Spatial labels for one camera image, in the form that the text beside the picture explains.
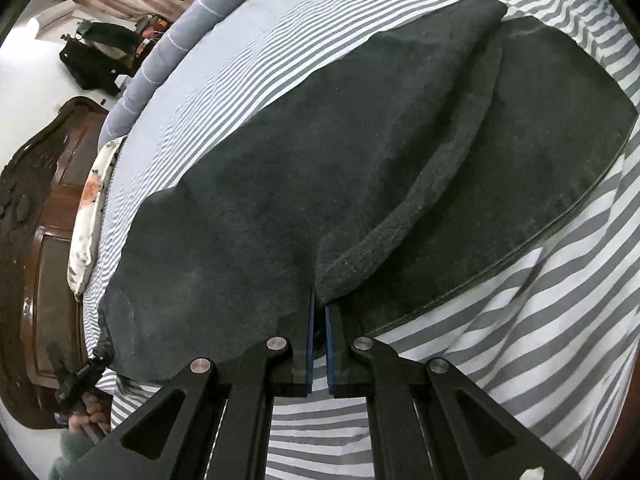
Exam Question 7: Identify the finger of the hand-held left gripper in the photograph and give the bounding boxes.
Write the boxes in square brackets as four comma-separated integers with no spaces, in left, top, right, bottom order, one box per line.
[90,332,117,368]

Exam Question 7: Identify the floral pillow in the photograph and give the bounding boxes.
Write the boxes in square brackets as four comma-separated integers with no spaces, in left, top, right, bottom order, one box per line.
[67,135,126,301]

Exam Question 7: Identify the dark grey pants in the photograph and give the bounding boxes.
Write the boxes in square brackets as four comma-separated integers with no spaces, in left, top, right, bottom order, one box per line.
[97,0,638,383]

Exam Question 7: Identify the carved wooden headboard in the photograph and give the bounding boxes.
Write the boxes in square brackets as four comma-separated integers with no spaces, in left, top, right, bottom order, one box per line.
[0,96,118,431]

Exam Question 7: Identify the grey white striped bed sheet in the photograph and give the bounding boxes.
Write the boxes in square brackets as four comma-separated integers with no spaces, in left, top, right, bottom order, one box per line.
[80,0,640,480]

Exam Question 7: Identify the white air conditioner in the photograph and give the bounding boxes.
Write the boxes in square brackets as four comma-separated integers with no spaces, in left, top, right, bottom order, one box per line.
[36,1,77,30]

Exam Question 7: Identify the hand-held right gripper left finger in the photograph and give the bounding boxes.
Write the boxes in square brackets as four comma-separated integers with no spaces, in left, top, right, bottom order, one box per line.
[65,287,316,480]

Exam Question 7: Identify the person's left hand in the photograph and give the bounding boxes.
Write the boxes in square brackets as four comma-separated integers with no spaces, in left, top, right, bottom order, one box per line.
[67,392,111,443]

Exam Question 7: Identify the grey rolled quilt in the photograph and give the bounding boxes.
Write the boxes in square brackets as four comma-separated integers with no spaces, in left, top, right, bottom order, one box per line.
[97,0,321,146]

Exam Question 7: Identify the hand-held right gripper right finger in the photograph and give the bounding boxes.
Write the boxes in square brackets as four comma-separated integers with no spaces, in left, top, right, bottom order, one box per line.
[324,302,583,480]

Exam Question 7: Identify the black bag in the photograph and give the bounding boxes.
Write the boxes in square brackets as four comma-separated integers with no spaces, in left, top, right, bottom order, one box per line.
[59,20,156,96]

